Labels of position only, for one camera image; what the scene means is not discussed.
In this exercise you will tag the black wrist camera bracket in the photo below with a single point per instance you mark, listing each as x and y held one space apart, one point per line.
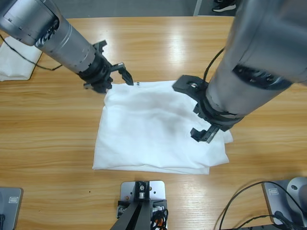
100 46
187 86

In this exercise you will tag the folded white cloth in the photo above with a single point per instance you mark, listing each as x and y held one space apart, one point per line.
14 62

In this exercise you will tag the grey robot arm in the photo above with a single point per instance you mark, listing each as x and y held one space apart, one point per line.
259 60
48 31

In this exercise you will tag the white t-shirt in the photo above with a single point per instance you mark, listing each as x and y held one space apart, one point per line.
156 131

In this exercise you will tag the grey base plate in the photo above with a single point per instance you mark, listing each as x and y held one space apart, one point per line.
272 198
12 208

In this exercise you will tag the white mount block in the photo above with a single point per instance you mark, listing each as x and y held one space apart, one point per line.
158 191

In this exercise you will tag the black sneaker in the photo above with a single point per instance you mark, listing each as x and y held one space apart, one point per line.
224 6

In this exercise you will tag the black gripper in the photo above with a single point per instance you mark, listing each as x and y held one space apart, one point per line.
216 117
98 74

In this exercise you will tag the white metal leg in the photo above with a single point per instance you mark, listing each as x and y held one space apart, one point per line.
198 7

